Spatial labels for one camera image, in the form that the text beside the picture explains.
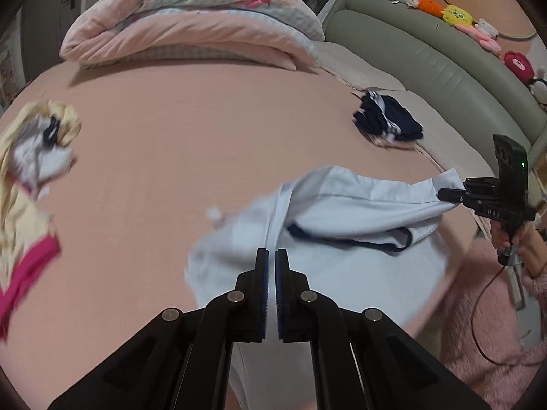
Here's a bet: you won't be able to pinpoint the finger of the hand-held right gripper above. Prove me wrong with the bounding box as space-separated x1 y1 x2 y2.
464 177 498 195
437 187 481 214

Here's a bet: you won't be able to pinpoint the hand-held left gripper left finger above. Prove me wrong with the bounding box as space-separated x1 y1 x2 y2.
47 248 269 410

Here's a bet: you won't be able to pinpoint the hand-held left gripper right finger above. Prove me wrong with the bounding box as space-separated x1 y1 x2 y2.
276 248 490 410

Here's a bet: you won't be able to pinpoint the light blue shirt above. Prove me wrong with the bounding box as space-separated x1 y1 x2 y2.
184 166 464 406

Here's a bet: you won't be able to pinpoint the pile of yellow white clothes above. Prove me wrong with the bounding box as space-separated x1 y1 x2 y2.
0 100 82 283

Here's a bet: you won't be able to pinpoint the person's right hand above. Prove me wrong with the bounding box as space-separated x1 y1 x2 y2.
489 221 520 265

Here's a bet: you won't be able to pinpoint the black and white plush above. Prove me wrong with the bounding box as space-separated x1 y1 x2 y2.
528 74 547 107

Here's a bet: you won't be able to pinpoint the folded navy striped shorts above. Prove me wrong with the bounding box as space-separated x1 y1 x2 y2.
352 91 424 142

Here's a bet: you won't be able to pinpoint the red plush toy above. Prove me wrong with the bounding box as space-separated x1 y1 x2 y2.
503 50 535 80

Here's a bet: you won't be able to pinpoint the grey padded headboard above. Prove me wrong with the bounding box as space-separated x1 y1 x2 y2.
322 0 547 167

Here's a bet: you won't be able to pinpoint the pink plush toy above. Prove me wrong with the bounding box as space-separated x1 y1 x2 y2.
455 18 503 54

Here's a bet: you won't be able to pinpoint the pink fluffy rug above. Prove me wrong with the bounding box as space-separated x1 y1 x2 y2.
440 239 547 402

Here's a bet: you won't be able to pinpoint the yellow plush toy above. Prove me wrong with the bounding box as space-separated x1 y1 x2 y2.
442 4 475 28

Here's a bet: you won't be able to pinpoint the orange carrot plush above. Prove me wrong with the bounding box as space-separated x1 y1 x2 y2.
416 0 447 18

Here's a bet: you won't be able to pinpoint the magenta garment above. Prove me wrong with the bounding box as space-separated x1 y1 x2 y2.
0 237 61 329

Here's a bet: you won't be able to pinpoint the white garment with black trim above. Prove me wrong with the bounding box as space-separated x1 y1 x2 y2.
11 115 77 191

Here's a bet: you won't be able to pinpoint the folded pink quilt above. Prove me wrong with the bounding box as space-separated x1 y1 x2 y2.
60 0 325 71

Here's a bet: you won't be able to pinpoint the grey door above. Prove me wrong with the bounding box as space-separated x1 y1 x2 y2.
21 0 82 78

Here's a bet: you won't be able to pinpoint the black cable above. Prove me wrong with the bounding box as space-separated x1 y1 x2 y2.
470 256 547 368

